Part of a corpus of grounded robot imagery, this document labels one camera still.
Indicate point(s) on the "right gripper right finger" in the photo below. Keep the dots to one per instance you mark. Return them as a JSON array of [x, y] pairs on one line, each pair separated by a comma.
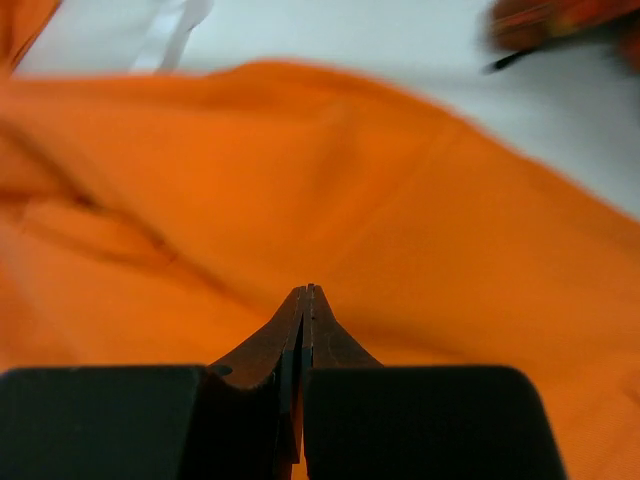
[[365, 420]]

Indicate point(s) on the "white clothes rack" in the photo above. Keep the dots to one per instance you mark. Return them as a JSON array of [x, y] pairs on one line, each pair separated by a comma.
[[168, 34]]

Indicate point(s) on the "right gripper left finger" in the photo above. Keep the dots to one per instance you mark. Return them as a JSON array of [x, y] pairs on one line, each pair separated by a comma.
[[236, 418]]

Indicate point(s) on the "camouflage orange garment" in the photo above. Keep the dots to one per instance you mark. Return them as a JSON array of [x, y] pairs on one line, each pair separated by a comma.
[[521, 28]]

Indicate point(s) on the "orange trousers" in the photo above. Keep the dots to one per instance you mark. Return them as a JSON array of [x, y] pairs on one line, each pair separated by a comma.
[[163, 219]]

